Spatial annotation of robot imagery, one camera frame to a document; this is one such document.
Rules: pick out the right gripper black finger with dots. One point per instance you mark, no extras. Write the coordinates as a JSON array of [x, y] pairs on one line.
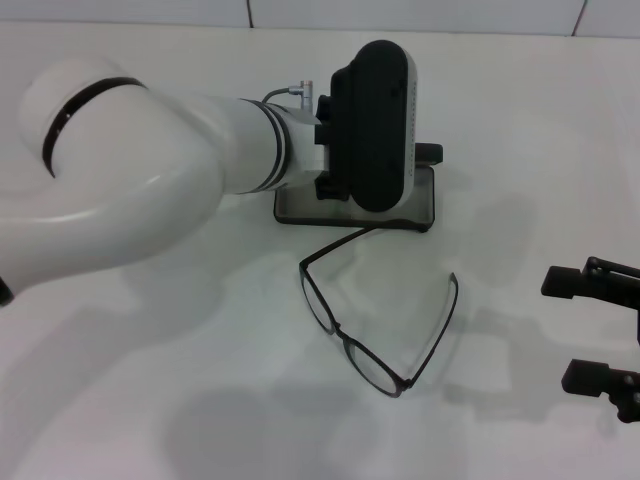
[[562, 281], [585, 377]]

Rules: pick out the black glasses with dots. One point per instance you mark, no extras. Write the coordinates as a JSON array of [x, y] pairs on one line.
[[340, 330]]

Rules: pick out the black glasses case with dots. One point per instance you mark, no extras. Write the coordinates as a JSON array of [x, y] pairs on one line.
[[310, 207]]

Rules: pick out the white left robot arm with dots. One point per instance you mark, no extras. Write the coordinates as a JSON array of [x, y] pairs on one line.
[[150, 165]]

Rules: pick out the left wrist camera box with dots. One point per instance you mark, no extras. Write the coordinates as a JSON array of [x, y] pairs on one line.
[[375, 125]]

